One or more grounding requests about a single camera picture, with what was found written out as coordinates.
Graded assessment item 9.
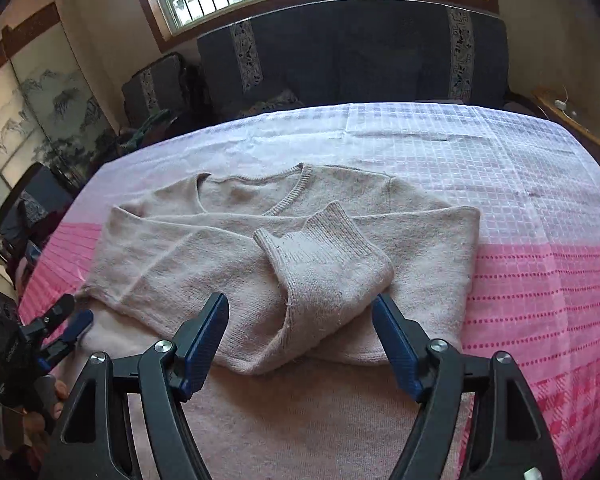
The black chair near screen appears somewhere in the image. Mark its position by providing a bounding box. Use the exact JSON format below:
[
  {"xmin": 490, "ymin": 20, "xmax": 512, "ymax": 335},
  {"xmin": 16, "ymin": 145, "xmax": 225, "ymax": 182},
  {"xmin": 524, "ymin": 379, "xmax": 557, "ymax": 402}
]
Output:
[{"xmin": 0, "ymin": 162, "xmax": 80, "ymax": 257}]

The dark headboard with floral strips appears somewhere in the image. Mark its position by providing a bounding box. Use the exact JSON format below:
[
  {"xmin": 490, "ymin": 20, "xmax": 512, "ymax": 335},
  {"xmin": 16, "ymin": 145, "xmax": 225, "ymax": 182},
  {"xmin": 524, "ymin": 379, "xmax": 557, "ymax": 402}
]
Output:
[{"xmin": 197, "ymin": 0, "xmax": 508, "ymax": 120}]

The beige knit sweater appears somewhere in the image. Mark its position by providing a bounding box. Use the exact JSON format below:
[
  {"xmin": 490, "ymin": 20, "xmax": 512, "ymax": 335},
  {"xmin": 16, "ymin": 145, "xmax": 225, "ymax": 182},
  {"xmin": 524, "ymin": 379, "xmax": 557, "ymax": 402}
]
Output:
[{"xmin": 81, "ymin": 164, "xmax": 480, "ymax": 375}]

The dark armchair floral strip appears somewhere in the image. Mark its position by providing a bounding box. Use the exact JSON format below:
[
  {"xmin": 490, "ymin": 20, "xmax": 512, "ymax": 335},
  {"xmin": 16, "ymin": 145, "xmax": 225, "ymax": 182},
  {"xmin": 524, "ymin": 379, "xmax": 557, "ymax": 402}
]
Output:
[{"xmin": 122, "ymin": 52, "xmax": 196, "ymax": 128}]

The painted folding screen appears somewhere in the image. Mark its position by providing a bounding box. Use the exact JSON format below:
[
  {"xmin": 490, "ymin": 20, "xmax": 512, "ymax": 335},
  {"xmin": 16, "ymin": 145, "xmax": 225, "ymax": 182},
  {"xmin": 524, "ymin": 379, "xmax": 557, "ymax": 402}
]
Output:
[{"xmin": 0, "ymin": 3, "xmax": 114, "ymax": 260}]

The person's left hand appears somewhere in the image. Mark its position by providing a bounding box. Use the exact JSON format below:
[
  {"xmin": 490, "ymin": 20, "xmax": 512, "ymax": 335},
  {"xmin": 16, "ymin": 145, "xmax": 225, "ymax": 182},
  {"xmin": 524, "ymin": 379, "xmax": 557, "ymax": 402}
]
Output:
[{"xmin": 22, "ymin": 376, "xmax": 69, "ymax": 442}]

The pink checked bedspread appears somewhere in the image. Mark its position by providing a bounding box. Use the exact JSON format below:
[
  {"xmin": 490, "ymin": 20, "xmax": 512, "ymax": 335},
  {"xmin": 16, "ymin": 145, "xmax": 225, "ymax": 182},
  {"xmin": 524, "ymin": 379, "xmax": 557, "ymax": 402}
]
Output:
[{"xmin": 20, "ymin": 103, "xmax": 600, "ymax": 479}]

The green cord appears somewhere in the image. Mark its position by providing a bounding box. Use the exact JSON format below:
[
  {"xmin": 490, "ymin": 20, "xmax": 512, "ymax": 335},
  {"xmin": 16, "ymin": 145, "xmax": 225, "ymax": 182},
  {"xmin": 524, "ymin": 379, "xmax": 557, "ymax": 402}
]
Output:
[{"xmin": 122, "ymin": 109, "xmax": 174, "ymax": 154}]

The round wooden side table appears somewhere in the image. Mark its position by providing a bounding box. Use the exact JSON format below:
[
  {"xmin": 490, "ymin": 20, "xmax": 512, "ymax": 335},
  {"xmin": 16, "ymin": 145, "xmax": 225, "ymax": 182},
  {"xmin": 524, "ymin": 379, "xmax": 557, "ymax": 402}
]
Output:
[{"xmin": 532, "ymin": 86, "xmax": 600, "ymax": 148}]

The white charger on table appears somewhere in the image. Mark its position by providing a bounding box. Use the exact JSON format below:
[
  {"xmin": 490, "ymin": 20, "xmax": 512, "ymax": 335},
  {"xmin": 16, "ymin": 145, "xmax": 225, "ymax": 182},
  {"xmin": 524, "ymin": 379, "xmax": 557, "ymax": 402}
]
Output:
[{"xmin": 554, "ymin": 87, "xmax": 578, "ymax": 120}]

